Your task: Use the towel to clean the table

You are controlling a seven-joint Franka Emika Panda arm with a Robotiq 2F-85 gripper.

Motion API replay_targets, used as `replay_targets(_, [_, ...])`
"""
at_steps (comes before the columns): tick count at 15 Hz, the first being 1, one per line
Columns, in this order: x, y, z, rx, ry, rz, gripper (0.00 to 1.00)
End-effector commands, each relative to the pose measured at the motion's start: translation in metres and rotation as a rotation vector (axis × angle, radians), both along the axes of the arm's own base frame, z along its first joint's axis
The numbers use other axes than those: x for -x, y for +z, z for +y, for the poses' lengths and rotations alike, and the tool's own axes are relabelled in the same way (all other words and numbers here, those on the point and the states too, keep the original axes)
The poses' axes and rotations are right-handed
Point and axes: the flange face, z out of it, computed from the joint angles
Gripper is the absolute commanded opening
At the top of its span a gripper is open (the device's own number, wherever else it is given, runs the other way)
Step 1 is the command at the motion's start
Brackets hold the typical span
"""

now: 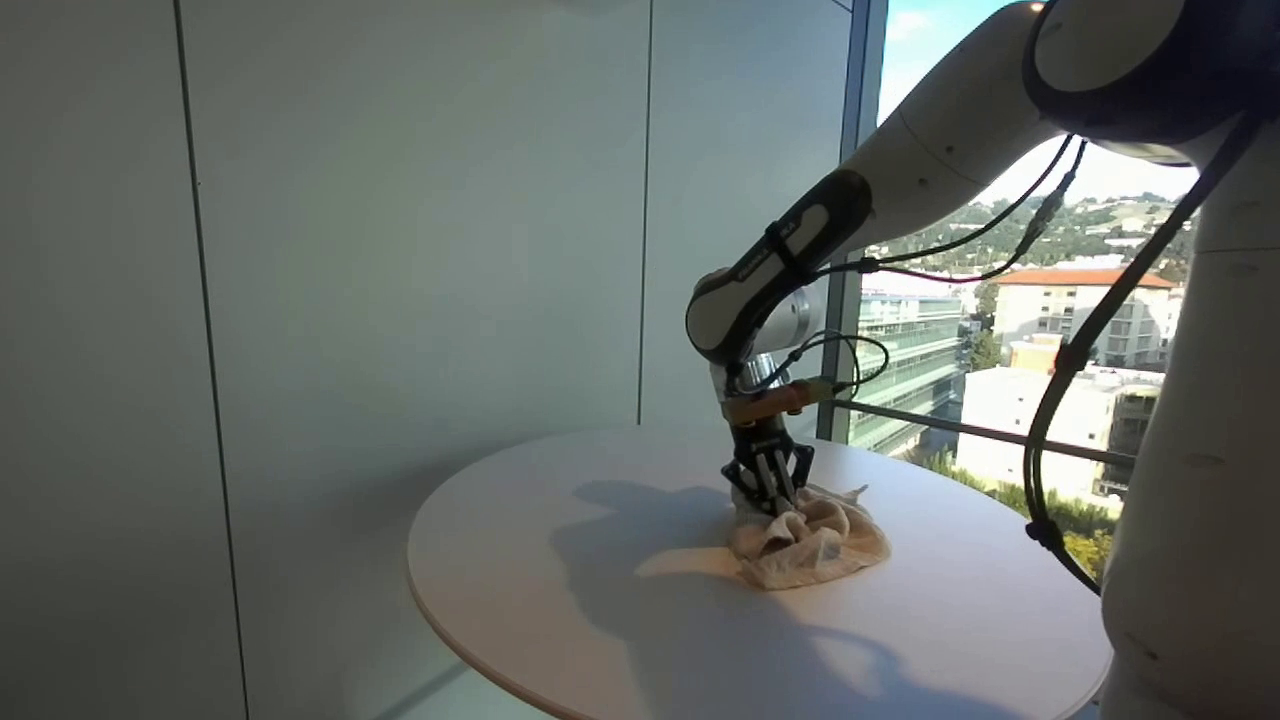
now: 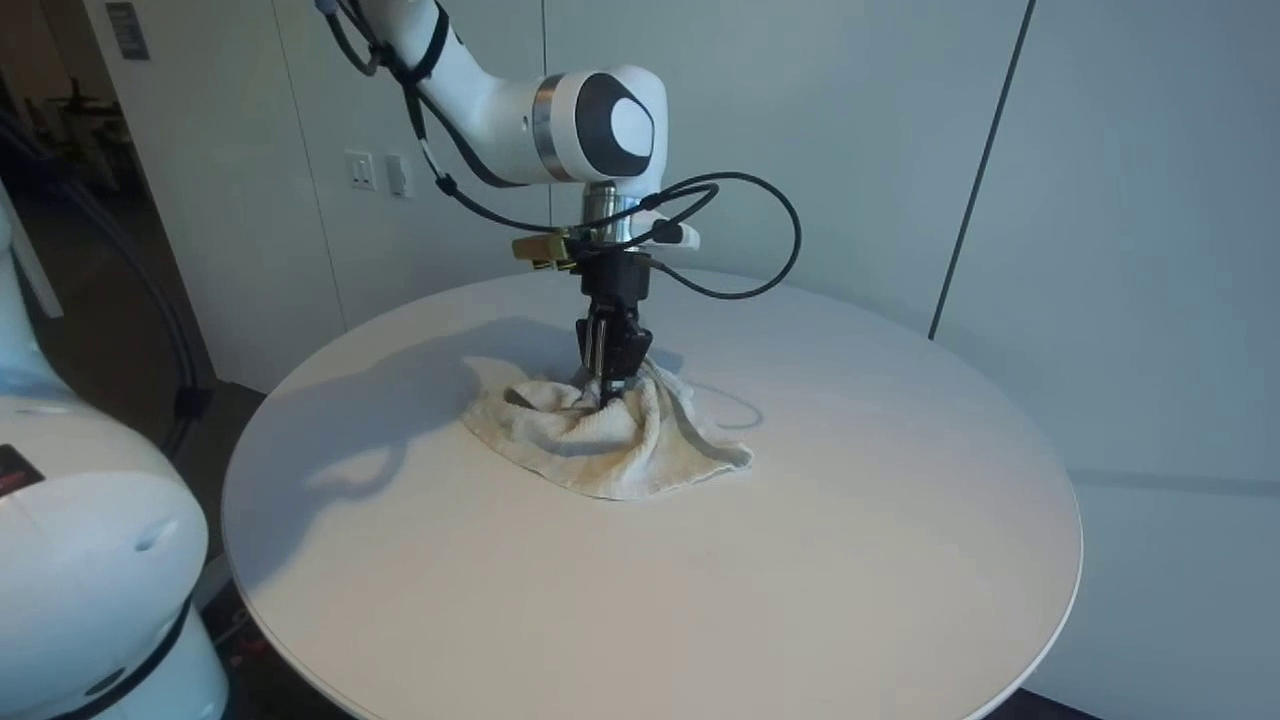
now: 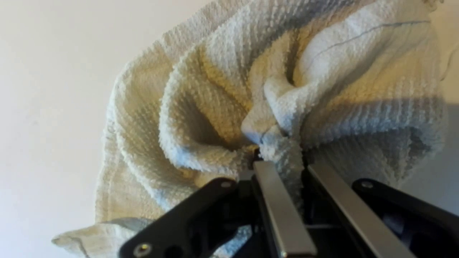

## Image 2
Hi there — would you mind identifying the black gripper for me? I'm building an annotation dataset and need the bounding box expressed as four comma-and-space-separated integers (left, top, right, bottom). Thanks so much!
573, 249, 661, 406

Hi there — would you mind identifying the cream terry cloth towel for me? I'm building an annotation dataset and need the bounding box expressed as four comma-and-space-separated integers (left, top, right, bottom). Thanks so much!
455, 356, 760, 507

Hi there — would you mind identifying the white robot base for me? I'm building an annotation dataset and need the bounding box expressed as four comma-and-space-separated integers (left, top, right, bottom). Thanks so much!
0, 180, 233, 720

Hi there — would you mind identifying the loose white thread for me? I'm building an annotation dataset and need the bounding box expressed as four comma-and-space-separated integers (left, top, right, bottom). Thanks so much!
689, 376, 773, 431

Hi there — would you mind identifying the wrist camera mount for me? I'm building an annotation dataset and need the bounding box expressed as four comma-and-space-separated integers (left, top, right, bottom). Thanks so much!
508, 211, 704, 273

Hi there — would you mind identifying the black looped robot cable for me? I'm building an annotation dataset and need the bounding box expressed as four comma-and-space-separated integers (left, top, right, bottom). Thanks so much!
315, 0, 809, 305

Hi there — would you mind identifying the white wall socket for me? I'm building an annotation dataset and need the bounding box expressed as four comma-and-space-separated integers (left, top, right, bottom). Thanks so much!
344, 142, 380, 194

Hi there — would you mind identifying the black floor cable bundle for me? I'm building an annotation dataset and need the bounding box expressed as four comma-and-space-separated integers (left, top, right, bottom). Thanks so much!
0, 111, 218, 419

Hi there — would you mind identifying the grey wall sign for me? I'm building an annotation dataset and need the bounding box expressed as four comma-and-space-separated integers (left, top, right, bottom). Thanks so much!
104, 0, 157, 64

